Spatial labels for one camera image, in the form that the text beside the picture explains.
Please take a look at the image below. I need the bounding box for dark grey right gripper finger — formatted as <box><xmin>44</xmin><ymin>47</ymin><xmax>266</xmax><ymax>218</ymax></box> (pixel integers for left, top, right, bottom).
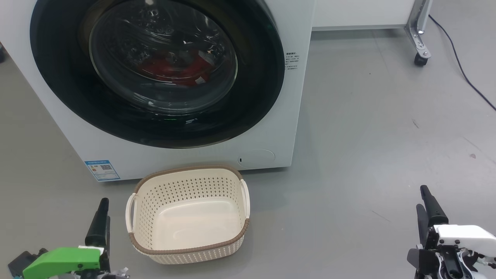
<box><xmin>416</xmin><ymin>204</ymin><xmax>429</xmax><ymax>248</ymax></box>
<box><xmin>420</xmin><ymin>185</ymin><xmax>449</xmax><ymax>233</ymax></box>

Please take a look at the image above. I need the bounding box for blue energy label sticker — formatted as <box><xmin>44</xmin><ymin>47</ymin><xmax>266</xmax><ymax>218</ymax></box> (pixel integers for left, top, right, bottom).
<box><xmin>84</xmin><ymin>160</ymin><xmax>121</xmax><ymax>181</ymax></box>

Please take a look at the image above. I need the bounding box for black floor cable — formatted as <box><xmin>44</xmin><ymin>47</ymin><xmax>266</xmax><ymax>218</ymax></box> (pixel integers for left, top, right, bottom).
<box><xmin>428</xmin><ymin>15</ymin><xmax>496</xmax><ymax>111</ymax></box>

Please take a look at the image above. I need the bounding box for round washing machine door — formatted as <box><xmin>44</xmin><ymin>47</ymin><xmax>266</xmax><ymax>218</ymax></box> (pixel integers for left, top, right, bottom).
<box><xmin>30</xmin><ymin>0</ymin><xmax>285</xmax><ymax>149</ymax></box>

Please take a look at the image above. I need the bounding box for metal leg with caster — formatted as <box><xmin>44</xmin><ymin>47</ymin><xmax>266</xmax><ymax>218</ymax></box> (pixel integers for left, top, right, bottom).
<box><xmin>404</xmin><ymin>0</ymin><xmax>433</xmax><ymax>67</ymax></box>

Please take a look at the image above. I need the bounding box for black text notice sticker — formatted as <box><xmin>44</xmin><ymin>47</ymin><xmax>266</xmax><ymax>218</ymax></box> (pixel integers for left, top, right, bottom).
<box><xmin>286</xmin><ymin>52</ymin><xmax>300</xmax><ymax>80</ymax></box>

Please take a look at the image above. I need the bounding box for white cabinet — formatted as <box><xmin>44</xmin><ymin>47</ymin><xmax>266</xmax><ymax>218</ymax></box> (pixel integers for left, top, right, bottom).
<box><xmin>312</xmin><ymin>0</ymin><xmax>417</xmax><ymax>31</ymax></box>

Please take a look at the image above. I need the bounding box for cream plastic laundry basket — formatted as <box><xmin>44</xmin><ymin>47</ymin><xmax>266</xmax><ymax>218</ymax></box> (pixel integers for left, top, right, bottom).
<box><xmin>125</xmin><ymin>165</ymin><xmax>251</xmax><ymax>265</ymax></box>

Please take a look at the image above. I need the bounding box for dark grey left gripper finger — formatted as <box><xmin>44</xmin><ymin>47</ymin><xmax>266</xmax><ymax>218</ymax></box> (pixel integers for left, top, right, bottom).
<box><xmin>85</xmin><ymin>198</ymin><xmax>110</xmax><ymax>247</ymax></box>
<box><xmin>104</xmin><ymin>216</ymin><xmax>112</xmax><ymax>272</ymax></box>

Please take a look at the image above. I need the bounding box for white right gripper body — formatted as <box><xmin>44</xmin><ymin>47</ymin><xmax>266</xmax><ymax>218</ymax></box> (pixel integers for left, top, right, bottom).
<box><xmin>407</xmin><ymin>225</ymin><xmax>496</xmax><ymax>279</ymax></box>

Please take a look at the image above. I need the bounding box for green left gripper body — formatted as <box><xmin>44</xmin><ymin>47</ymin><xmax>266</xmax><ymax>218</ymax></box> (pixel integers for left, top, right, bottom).
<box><xmin>22</xmin><ymin>246</ymin><xmax>111</xmax><ymax>279</ymax></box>

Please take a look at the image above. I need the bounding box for red and white garment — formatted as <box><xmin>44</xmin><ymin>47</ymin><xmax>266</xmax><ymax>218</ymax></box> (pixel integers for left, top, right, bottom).
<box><xmin>138</xmin><ymin>50</ymin><xmax>214</xmax><ymax>86</ymax></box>

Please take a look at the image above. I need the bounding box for white front-load washing machine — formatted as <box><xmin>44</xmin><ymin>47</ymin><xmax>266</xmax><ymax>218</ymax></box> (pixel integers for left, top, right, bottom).
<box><xmin>0</xmin><ymin>0</ymin><xmax>316</xmax><ymax>183</ymax></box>

